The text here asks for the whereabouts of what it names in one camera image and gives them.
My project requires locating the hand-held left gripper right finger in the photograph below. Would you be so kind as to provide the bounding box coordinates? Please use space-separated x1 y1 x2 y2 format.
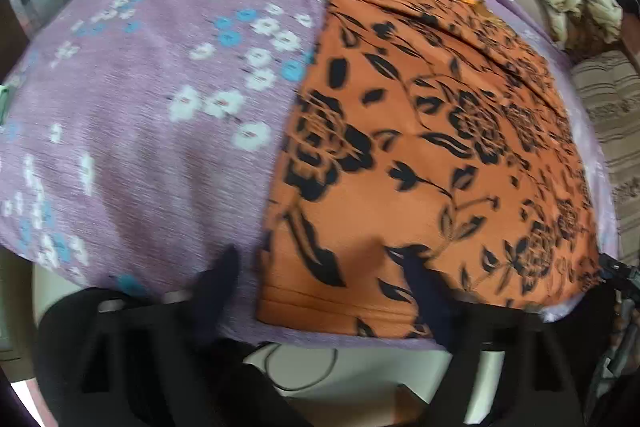
400 252 586 427

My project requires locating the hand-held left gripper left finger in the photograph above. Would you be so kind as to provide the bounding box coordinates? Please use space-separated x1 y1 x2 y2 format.
75 244 242 427

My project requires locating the orange black floral garment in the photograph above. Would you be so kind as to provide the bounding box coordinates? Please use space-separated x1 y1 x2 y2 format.
255 0 603 340

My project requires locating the purple floral bedsheet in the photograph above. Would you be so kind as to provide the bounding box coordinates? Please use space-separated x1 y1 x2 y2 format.
0 0 621 350

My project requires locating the striped brown cushion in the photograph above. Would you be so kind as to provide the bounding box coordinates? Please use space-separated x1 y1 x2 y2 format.
570 49 640 268

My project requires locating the grey cable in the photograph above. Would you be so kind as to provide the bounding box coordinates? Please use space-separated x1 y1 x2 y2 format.
262 342 341 393

